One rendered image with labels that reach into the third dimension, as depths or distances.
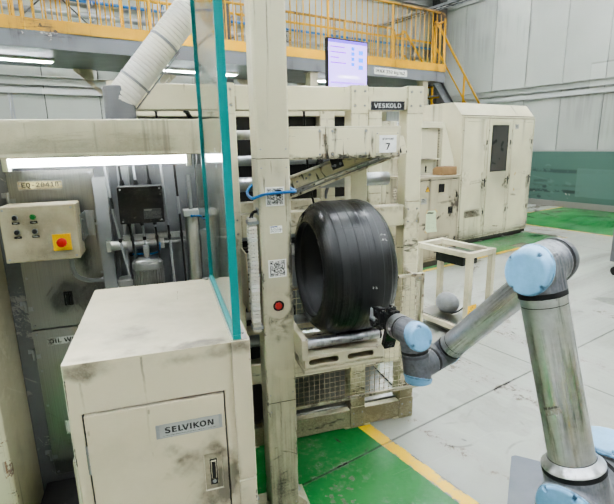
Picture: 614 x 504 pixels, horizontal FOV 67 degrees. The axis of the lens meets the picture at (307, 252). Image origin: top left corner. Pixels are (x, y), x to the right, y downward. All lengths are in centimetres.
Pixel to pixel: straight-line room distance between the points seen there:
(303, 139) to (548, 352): 133
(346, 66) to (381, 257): 422
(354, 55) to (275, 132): 417
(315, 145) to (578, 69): 1186
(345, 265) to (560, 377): 82
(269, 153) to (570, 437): 130
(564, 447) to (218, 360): 87
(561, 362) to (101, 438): 108
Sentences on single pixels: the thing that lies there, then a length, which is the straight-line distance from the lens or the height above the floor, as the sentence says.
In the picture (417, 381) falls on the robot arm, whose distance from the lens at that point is 161.
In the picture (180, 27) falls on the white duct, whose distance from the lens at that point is 208.
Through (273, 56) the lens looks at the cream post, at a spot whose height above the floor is 202.
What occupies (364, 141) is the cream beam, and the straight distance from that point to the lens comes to 220.
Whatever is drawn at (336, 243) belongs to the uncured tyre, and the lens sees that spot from 175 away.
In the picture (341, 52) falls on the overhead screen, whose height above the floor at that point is 273.
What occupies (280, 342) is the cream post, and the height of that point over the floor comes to 90.
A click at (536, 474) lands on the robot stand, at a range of 190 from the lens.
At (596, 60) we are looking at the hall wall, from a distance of 1351.
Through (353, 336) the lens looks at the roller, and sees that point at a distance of 199.
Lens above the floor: 171
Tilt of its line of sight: 13 degrees down
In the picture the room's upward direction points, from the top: 1 degrees counter-clockwise
